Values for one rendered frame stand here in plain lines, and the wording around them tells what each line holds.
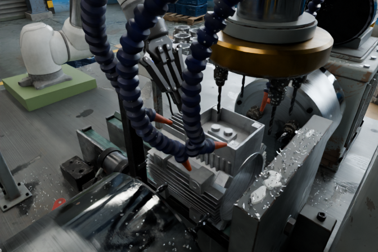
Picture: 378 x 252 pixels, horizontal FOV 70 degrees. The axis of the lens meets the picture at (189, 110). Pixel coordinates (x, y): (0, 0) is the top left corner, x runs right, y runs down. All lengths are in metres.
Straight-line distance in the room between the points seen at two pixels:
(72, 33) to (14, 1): 5.95
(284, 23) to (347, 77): 0.52
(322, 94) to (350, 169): 0.41
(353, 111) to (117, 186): 0.71
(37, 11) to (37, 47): 5.81
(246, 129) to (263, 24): 0.26
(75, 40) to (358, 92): 1.19
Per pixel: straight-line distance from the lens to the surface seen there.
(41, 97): 1.40
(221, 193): 0.52
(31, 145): 1.17
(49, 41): 1.44
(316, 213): 0.72
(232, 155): 0.48
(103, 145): 0.87
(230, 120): 0.58
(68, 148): 1.10
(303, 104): 0.68
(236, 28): 0.37
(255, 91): 0.72
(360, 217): 0.27
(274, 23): 0.37
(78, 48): 1.48
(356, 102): 0.89
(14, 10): 7.38
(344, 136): 0.95
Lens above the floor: 1.44
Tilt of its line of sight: 32 degrees down
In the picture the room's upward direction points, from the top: straight up
